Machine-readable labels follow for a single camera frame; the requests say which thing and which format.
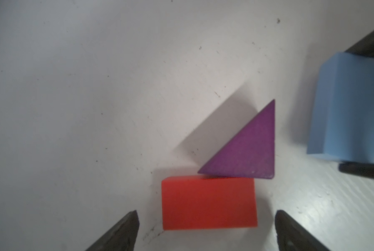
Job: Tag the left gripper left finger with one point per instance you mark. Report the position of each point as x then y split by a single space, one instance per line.
121 237

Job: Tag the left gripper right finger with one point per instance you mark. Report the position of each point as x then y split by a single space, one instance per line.
291 236

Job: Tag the light blue block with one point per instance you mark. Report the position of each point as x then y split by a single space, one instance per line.
342 121

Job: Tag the red rectangular block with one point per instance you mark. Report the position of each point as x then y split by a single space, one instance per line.
201 202

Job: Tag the purple triangle block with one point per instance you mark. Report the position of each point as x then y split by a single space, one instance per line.
250 153

